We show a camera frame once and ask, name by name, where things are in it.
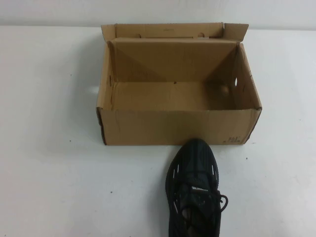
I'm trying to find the black lace-up sneaker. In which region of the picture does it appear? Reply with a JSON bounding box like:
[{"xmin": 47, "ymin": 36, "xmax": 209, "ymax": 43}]
[{"xmin": 164, "ymin": 138, "xmax": 230, "ymax": 237}]

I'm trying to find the brown cardboard shoe box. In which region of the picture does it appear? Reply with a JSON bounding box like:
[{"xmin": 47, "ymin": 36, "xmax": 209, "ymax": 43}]
[{"xmin": 95, "ymin": 22, "xmax": 263, "ymax": 146}]

